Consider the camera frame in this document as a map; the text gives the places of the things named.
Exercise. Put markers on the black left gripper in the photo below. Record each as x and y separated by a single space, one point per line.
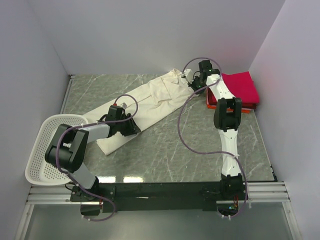
132 128

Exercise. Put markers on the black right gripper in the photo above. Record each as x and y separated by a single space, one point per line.
191 84

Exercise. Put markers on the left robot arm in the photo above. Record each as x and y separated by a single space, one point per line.
67 148

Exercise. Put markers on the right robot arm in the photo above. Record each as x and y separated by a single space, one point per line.
226 119

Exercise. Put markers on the magenta folded t-shirt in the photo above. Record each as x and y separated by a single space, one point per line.
242 86

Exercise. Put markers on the orange folded t-shirt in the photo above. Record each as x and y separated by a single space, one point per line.
212 107

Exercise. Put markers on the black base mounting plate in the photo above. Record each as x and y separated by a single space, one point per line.
143 196

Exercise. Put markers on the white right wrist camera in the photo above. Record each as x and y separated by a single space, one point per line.
188 75

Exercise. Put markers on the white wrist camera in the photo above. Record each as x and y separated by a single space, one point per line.
188 75
121 105

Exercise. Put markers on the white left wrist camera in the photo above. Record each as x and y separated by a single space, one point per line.
121 105

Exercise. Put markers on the aluminium extrusion rail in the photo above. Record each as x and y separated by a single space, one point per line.
258 192

